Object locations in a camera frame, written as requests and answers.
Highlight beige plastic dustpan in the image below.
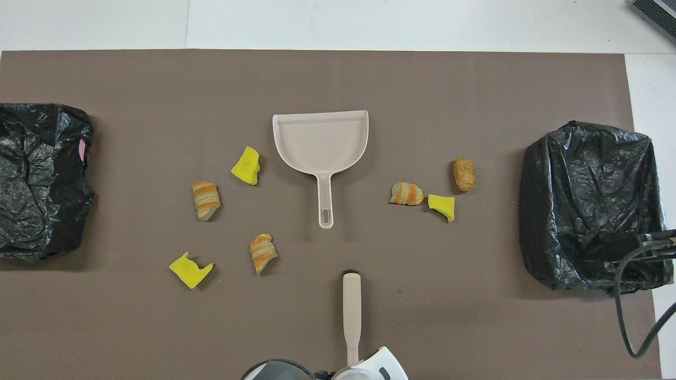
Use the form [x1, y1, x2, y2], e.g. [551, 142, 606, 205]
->
[272, 110, 369, 230]

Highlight striped toy croissant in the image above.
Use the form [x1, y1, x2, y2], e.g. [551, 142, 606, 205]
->
[249, 233, 278, 275]
[390, 182, 425, 206]
[192, 181, 221, 221]

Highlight beige brush black bristles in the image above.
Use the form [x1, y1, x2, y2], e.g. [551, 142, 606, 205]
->
[342, 271, 363, 368]

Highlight brown toy bread roll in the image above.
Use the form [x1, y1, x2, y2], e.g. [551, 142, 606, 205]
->
[453, 158, 476, 193]

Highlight notched yellow sponge piece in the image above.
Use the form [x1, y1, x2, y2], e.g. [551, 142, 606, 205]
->
[168, 252, 214, 290]

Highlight black trash bag bin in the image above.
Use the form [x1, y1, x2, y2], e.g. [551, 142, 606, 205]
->
[518, 121, 674, 297]

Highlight black bag bin pink patch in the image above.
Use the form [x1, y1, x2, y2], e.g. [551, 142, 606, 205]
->
[0, 102, 96, 262]

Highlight brown table mat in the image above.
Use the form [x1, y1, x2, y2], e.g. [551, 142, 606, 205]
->
[0, 50, 662, 380]

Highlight dark ribbed panel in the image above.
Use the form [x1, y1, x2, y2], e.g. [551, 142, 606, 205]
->
[630, 0, 676, 45]

